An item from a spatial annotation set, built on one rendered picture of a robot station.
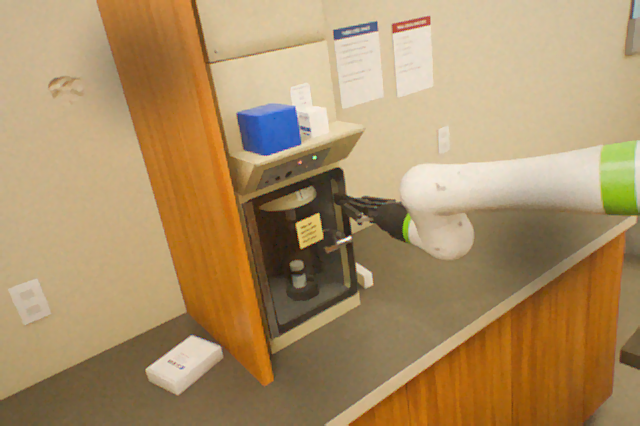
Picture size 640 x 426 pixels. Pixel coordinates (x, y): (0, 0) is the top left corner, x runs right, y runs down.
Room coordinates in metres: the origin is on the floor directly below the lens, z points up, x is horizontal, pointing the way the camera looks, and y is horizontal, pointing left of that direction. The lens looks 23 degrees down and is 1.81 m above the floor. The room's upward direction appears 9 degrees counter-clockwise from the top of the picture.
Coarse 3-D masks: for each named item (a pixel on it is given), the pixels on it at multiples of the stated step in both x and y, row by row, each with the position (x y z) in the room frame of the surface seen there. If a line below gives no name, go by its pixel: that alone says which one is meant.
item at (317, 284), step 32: (288, 192) 1.22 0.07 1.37; (320, 192) 1.27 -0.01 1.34; (288, 224) 1.21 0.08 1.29; (288, 256) 1.20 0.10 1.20; (320, 256) 1.26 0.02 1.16; (352, 256) 1.31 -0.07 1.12; (288, 288) 1.19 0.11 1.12; (320, 288) 1.25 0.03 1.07; (352, 288) 1.31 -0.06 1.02; (288, 320) 1.18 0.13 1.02
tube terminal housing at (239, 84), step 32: (224, 64) 1.18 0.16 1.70; (256, 64) 1.22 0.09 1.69; (288, 64) 1.27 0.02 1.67; (320, 64) 1.32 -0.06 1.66; (224, 96) 1.17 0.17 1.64; (256, 96) 1.21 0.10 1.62; (288, 96) 1.26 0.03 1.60; (320, 96) 1.31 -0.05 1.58; (224, 128) 1.16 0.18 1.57; (256, 192) 1.18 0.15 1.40; (256, 288) 1.17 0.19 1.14; (320, 320) 1.25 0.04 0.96
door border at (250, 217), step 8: (248, 208) 1.16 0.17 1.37; (248, 216) 1.15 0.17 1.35; (248, 224) 1.15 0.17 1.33; (256, 224) 1.16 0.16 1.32; (256, 232) 1.16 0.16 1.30; (256, 240) 1.16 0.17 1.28; (256, 248) 1.15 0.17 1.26; (256, 256) 1.15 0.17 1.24; (264, 264) 1.16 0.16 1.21; (264, 272) 1.16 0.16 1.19; (264, 280) 1.16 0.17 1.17; (264, 288) 1.15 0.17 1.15; (264, 296) 1.15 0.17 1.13; (272, 304) 1.16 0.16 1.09; (272, 312) 1.16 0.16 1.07; (272, 320) 1.16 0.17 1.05; (272, 328) 1.15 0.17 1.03
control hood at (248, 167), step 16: (336, 128) 1.25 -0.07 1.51; (352, 128) 1.22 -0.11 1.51; (304, 144) 1.14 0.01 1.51; (320, 144) 1.16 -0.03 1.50; (336, 144) 1.21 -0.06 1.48; (352, 144) 1.26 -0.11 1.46; (240, 160) 1.12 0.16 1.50; (256, 160) 1.07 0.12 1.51; (272, 160) 1.09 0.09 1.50; (288, 160) 1.13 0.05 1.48; (336, 160) 1.28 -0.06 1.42; (240, 176) 1.13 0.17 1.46; (256, 176) 1.10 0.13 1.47; (240, 192) 1.14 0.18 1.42
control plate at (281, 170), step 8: (320, 152) 1.19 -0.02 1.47; (328, 152) 1.21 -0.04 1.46; (296, 160) 1.15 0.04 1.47; (304, 160) 1.17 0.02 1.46; (312, 160) 1.20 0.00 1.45; (320, 160) 1.22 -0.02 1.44; (272, 168) 1.11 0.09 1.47; (280, 168) 1.13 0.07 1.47; (288, 168) 1.16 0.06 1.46; (296, 168) 1.18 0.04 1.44; (304, 168) 1.21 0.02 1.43; (312, 168) 1.23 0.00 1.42; (264, 176) 1.12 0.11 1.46; (272, 176) 1.14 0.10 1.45; (280, 176) 1.17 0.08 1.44; (264, 184) 1.15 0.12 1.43
